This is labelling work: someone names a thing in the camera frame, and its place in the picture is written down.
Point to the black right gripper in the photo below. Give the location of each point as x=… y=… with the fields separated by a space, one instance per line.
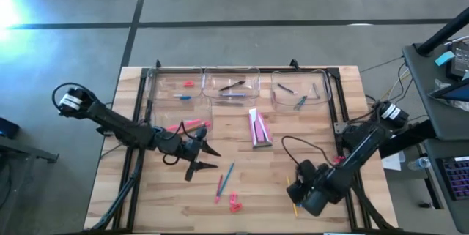
x=315 y=194

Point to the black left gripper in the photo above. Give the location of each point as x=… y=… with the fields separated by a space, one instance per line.
x=176 y=145

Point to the blue pencil pink cap eraser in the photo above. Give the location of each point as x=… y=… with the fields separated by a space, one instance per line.
x=229 y=172

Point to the red crayon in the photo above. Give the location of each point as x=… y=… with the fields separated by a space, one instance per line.
x=220 y=183

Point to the pink marker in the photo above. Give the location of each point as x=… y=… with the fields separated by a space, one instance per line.
x=172 y=129

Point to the large pink wedge eraser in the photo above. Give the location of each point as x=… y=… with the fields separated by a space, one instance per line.
x=236 y=208

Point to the green crayon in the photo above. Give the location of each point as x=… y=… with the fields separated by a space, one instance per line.
x=297 y=105
x=263 y=145

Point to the clear plastic bin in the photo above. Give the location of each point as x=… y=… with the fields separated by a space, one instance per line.
x=157 y=118
x=157 y=81
x=322 y=103
x=253 y=81

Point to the dark blue crayon edge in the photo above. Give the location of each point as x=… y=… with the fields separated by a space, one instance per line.
x=185 y=97

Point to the black pen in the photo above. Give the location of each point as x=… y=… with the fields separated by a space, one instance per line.
x=232 y=86

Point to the black crayon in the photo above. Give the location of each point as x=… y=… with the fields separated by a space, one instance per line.
x=285 y=88

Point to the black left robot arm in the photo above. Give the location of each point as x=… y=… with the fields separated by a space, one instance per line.
x=117 y=125

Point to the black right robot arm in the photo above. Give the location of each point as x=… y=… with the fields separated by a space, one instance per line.
x=361 y=151

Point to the white paper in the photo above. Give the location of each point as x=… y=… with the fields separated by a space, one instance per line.
x=394 y=162

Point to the clear water bottle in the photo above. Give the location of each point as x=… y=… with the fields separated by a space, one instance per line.
x=419 y=163

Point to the black desk support beam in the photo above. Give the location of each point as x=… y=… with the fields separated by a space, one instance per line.
x=410 y=138

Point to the grey side desk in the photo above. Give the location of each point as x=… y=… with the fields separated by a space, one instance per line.
x=432 y=118
x=445 y=216

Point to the laptop purple backlit keyboard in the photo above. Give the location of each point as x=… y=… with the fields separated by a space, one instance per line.
x=456 y=178

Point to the open laptop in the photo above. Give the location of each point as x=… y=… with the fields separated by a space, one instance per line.
x=454 y=92

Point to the blue sticky note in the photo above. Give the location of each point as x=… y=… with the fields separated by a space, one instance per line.
x=444 y=58

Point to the black device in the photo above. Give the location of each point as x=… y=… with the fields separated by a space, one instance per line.
x=461 y=59

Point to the black pole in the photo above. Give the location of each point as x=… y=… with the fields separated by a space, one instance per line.
x=443 y=31

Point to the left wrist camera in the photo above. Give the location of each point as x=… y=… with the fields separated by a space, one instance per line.
x=201 y=134

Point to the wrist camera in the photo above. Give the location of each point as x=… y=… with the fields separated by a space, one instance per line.
x=307 y=168
x=201 y=134

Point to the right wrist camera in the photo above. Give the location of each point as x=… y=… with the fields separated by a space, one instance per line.
x=307 y=168

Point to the black table frame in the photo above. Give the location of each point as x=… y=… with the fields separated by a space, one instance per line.
x=265 y=70

